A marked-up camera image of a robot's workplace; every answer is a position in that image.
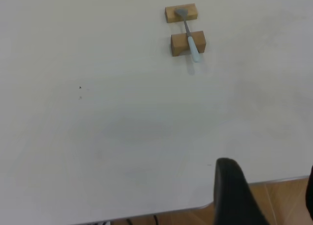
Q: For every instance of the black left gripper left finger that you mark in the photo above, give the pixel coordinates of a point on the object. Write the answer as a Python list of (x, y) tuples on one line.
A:
[(232, 195)]

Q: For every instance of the arched wooden block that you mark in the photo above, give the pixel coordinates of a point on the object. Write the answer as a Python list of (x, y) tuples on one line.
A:
[(178, 42)]

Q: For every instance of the rectangular wooden block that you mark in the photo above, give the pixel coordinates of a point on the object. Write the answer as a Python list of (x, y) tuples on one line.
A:
[(171, 15)]

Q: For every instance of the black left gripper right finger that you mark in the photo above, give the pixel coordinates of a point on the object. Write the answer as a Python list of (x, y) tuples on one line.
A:
[(310, 195)]

